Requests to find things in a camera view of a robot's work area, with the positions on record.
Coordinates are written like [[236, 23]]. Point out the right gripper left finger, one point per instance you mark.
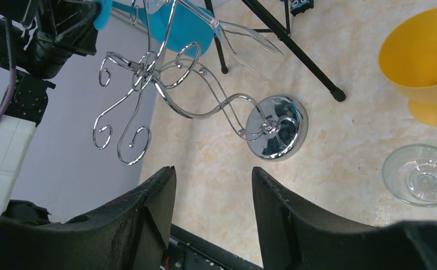
[[129, 232]]

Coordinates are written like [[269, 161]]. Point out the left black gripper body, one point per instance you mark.
[[63, 28]]

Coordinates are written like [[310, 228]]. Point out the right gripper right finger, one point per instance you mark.
[[295, 233]]

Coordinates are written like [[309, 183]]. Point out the blue plastic wine glass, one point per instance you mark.
[[186, 26]]

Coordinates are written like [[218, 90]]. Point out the clear wine glass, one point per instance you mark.
[[245, 45], [410, 174]]

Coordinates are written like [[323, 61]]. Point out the clear wine glass back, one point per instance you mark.
[[245, 45]]

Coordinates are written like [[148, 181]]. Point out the yellow plastic wine glass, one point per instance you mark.
[[408, 60]]

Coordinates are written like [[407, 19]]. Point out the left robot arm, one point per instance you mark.
[[25, 99]]

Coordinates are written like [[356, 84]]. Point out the chrome wine glass rack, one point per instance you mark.
[[273, 128]]

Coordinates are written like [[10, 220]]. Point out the black music stand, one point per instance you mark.
[[283, 33]]

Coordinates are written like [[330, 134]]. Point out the black front rail base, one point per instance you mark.
[[189, 251]]

